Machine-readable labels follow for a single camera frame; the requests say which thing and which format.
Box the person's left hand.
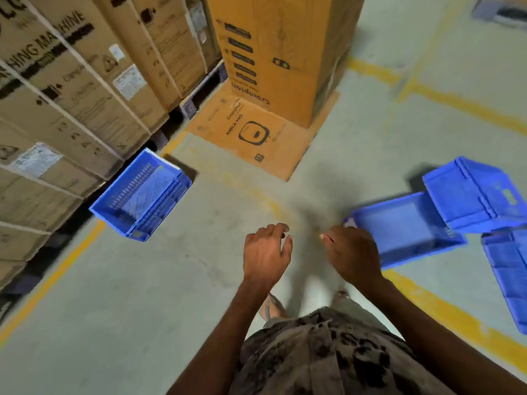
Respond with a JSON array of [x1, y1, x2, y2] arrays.
[[243, 223, 293, 289]]

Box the tall orange cardboard box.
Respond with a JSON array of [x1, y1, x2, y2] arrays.
[[204, 0, 366, 129]]

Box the ribbed blue plastic crate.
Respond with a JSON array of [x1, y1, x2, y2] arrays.
[[481, 228, 527, 335]]

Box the person's left forearm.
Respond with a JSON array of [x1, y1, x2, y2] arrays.
[[167, 280, 276, 395]]

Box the olive trousers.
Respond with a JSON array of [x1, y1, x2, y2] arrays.
[[263, 298, 389, 331]]

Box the shallow blue plastic crate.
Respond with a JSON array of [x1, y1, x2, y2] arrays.
[[343, 191, 468, 270]]

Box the overturned blue plastic crate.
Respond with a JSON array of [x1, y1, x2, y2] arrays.
[[422, 156, 527, 234]]

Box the perforated blue plastic crate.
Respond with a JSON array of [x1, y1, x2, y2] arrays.
[[89, 148, 193, 242]]

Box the person's right forearm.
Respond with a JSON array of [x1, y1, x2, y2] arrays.
[[360, 275, 527, 395]]

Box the flat orange cardboard sheet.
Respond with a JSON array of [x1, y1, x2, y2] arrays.
[[186, 81, 341, 182]]

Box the patterned brown shirt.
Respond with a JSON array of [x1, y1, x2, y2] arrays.
[[240, 306, 455, 395]]

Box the person's left sandalled foot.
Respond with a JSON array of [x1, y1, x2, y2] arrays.
[[259, 293, 290, 322]]

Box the stack of brown cardboard boxes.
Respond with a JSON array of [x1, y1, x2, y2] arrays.
[[0, 0, 223, 291]]

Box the person's right hand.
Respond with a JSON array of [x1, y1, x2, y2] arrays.
[[320, 226, 384, 289]]

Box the pale blue plastic crate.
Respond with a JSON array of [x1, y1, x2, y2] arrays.
[[471, 0, 527, 30]]

